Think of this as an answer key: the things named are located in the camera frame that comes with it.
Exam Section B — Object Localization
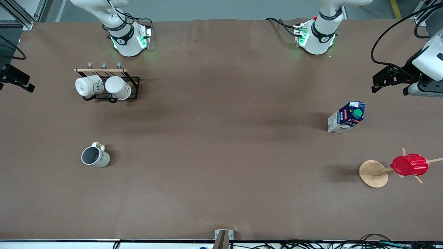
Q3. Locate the blue white milk carton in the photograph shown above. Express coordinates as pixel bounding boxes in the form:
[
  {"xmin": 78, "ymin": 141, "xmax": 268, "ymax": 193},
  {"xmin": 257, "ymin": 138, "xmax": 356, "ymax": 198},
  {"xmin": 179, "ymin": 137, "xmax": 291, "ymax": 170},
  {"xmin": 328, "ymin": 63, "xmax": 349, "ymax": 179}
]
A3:
[{"xmin": 327, "ymin": 101, "xmax": 366, "ymax": 134}]

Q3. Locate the grey ceramic mug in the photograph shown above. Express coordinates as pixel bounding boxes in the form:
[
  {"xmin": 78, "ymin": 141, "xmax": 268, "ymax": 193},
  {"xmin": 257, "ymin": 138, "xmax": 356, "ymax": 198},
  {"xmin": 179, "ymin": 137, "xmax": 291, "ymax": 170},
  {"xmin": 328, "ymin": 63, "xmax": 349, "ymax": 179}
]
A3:
[{"xmin": 81, "ymin": 142, "xmax": 110, "ymax": 168}]

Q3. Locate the red plastic cup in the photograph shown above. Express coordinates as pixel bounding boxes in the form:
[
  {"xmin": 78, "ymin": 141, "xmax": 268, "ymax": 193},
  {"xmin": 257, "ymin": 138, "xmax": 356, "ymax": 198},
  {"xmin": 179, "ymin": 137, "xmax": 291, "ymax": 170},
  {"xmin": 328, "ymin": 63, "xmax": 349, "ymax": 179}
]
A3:
[{"xmin": 391, "ymin": 154, "xmax": 429, "ymax": 176}]

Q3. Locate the white mug with flat base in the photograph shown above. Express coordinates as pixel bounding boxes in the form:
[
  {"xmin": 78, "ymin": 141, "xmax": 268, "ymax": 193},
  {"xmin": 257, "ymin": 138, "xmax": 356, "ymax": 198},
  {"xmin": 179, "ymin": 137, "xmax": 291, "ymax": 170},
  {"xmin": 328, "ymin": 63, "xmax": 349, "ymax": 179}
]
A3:
[{"xmin": 75, "ymin": 75, "xmax": 104, "ymax": 98}]

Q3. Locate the wooden mug tree stand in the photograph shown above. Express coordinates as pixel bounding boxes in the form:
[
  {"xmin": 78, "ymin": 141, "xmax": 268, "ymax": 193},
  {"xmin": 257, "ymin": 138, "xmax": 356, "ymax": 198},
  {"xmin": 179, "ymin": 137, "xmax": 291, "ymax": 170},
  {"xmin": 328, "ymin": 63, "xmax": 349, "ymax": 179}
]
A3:
[{"xmin": 359, "ymin": 148, "xmax": 443, "ymax": 188}]

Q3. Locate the brown table cover sheet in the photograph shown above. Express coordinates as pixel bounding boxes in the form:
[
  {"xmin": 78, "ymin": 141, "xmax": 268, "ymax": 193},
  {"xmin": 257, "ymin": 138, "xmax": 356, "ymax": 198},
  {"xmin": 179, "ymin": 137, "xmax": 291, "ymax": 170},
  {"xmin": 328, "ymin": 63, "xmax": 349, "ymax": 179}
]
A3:
[{"xmin": 0, "ymin": 19, "xmax": 443, "ymax": 241}]

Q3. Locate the aluminium frame extrusion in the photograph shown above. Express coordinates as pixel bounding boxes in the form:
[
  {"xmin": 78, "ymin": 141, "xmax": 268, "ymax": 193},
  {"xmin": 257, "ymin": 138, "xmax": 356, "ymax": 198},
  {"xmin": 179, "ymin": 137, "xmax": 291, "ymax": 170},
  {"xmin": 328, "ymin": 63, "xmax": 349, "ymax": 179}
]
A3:
[
  {"xmin": 0, "ymin": 0, "xmax": 47, "ymax": 31},
  {"xmin": 414, "ymin": 0, "xmax": 443, "ymax": 27}
]

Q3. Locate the black wire mug rack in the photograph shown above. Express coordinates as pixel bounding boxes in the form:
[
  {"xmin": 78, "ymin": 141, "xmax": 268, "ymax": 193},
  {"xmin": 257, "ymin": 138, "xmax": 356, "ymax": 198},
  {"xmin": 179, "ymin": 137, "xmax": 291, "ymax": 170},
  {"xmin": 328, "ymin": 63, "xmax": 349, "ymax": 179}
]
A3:
[{"xmin": 74, "ymin": 62, "xmax": 140, "ymax": 103}]

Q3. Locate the white mug with black handle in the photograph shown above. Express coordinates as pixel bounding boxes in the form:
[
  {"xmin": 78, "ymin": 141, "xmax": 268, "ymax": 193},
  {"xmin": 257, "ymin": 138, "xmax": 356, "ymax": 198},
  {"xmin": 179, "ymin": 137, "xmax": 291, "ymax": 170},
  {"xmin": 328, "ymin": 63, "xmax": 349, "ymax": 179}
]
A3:
[{"xmin": 105, "ymin": 76, "xmax": 132, "ymax": 101}]

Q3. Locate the black left base cable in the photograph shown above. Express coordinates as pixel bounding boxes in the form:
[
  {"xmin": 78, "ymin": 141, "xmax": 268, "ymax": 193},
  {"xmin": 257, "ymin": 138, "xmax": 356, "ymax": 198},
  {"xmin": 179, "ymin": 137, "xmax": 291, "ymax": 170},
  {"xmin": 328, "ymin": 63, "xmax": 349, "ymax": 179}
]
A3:
[{"xmin": 265, "ymin": 17, "xmax": 303, "ymax": 37}]

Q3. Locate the black cable bundle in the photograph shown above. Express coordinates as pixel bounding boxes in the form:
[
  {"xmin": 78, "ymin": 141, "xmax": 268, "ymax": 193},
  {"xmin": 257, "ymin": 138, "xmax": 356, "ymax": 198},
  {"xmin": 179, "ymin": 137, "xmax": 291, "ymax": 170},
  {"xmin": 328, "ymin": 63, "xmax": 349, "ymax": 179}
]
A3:
[{"xmin": 228, "ymin": 234, "xmax": 443, "ymax": 249}]

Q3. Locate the metal bracket with post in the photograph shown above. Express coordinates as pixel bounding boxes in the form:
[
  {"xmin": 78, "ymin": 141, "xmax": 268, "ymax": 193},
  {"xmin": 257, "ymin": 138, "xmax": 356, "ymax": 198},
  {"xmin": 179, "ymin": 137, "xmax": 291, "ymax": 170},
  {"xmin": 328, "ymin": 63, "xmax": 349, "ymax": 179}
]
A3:
[{"xmin": 213, "ymin": 229, "xmax": 234, "ymax": 249}]

